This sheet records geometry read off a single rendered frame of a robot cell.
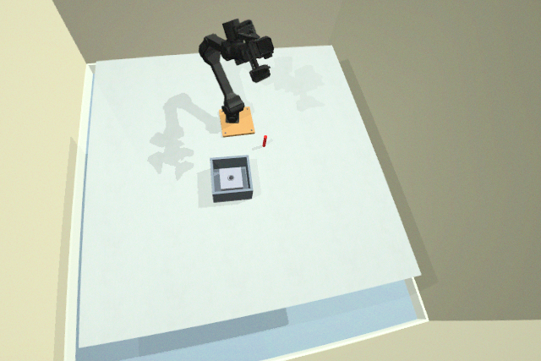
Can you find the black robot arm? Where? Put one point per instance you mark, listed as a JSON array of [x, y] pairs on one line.
[[211, 49]]

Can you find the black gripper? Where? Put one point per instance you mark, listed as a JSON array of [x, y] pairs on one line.
[[248, 52]]

